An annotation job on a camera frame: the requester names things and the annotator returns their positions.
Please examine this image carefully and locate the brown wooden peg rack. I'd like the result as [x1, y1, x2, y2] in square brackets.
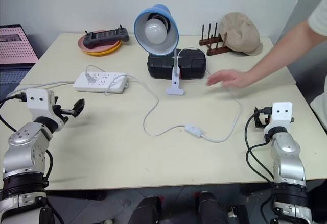
[199, 22, 228, 56]

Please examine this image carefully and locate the white inline cable connector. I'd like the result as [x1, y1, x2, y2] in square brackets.
[184, 123, 204, 139]

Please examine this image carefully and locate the pink plate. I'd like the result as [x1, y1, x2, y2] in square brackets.
[77, 33, 122, 53]

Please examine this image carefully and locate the beige flat cap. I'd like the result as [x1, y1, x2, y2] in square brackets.
[219, 12, 264, 56]

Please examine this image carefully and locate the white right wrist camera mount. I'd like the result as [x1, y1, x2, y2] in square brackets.
[265, 102, 293, 133]

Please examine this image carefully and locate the dark grey handheld controller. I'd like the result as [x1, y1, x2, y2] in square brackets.
[83, 24, 130, 49]

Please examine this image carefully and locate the dark rounded shape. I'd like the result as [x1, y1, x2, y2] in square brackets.
[128, 195, 162, 224]
[195, 190, 228, 224]

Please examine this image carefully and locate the white shirt sleeve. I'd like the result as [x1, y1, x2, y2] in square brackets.
[307, 0, 327, 35]

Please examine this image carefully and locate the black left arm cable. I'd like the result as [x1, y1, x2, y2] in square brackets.
[0, 92, 28, 131]

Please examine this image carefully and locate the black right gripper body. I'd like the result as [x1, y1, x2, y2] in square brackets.
[257, 106, 272, 131]

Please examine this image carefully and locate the grey power strip cable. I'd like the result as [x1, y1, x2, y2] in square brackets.
[7, 80, 76, 96]

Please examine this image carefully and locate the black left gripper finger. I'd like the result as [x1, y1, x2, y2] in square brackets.
[60, 108, 78, 118]
[72, 98, 85, 114]

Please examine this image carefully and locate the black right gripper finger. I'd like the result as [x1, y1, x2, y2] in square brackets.
[253, 107, 260, 130]

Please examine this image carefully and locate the black plastic tool case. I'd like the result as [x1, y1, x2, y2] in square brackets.
[147, 48, 207, 80]

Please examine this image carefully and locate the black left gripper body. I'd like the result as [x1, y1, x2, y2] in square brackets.
[52, 96, 70, 127]

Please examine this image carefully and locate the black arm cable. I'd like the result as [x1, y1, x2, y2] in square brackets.
[244, 108, 274, 184]
[0, 92, 28, 131]

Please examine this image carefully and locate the dark ribbed panel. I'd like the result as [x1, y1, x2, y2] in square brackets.
[0, 64, 34, 96]

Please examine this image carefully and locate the white lamp cable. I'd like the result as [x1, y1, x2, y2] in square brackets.
[85, 48, 242, 143]

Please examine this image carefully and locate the person's bare hand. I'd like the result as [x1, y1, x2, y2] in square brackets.
[206, 69, 253, 89]

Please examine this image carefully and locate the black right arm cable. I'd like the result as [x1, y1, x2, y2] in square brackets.
[244, 108, 274, 184]

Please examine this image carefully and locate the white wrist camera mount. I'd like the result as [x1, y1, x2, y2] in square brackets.
[265, 102, 293, 133]
[26, 88, 55, 118]

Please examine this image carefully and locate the white power strip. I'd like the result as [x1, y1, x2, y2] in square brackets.
[72, 71, 130, 94]

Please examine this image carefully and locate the blue desk lamp with clip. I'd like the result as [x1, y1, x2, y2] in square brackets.
[133, 3, 185, 96]

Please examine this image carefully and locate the yellow plate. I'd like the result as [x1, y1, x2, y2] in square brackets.
[81, 41, 123, 56]

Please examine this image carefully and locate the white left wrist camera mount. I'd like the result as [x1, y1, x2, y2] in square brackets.
[26, 88, 55, 118]

